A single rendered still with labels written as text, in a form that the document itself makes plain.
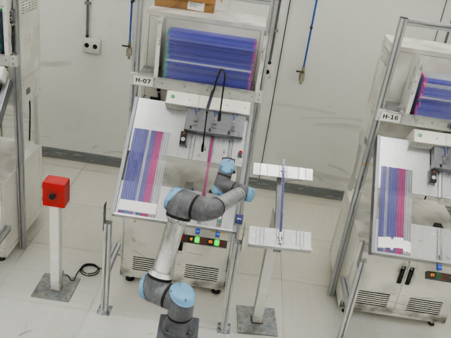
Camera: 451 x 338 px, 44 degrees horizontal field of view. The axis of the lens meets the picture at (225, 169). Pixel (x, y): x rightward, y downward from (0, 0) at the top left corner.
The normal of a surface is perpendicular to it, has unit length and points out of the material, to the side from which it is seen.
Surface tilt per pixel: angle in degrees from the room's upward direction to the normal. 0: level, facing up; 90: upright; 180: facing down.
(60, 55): 90
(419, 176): 45
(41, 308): 0
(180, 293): 7
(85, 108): 90
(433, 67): 90
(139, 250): 90
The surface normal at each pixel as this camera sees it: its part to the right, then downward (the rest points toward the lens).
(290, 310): 0.13, -0.89
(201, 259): -0.04, 0.44
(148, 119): 0.04, -0.28
